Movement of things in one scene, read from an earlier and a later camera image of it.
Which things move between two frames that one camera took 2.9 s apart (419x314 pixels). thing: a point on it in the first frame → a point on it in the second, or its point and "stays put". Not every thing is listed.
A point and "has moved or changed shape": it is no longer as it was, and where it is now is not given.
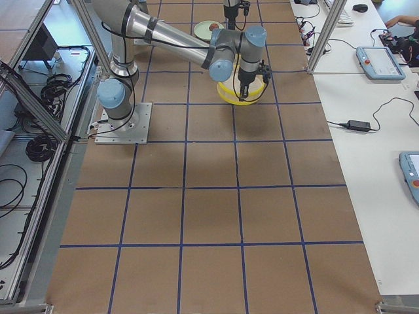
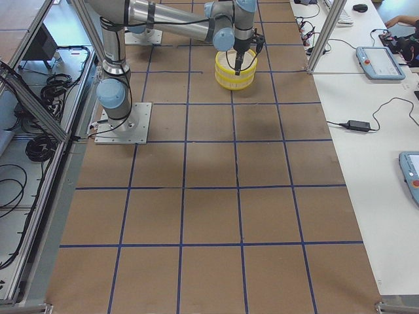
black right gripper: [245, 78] → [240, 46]
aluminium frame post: [335, 14] stays put
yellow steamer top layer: [229, 90] has moved or changed shape
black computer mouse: [361, 8] stays put
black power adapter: [359, 125] stays put
